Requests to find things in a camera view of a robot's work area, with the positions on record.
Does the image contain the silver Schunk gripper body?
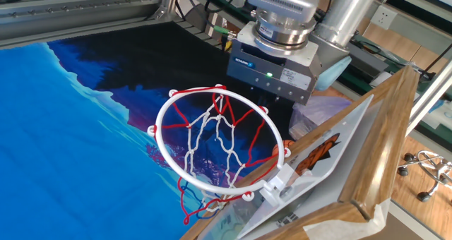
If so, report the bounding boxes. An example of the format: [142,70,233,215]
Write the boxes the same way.
[226,20,323,105]

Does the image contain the purple plastic bag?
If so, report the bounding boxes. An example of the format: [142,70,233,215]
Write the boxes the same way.
[288,95,352,140]

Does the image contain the clear plastic backboard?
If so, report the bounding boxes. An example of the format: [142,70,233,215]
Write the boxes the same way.
[235,94,375,239]

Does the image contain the grey flat box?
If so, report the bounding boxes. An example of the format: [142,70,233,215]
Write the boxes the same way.
[347,43,390,76]

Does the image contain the white hoop with net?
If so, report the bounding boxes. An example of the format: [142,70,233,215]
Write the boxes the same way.
[146,83,295,225]

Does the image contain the beige masking tape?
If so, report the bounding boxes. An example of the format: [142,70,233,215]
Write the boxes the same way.
[302,197,391,240]

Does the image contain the office chair base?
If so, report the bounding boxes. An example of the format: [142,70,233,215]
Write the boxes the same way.
[396,150,452,203]

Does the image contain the blue landscape print mat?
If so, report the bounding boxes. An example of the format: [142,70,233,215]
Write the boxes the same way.
[0,20,302,240]

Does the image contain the wooden picture frame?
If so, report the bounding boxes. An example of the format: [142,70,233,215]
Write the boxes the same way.
[179,65,422,240]

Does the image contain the aluminium frame post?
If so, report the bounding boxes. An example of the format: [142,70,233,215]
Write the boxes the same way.
[405,59,452,137]
[155,0,179,20]

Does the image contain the white wall socket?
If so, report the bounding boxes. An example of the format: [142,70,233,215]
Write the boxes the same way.
[370,4,398,31]

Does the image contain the aluminium table edge rail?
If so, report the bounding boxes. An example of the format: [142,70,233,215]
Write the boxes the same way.
[0,0,177,52]

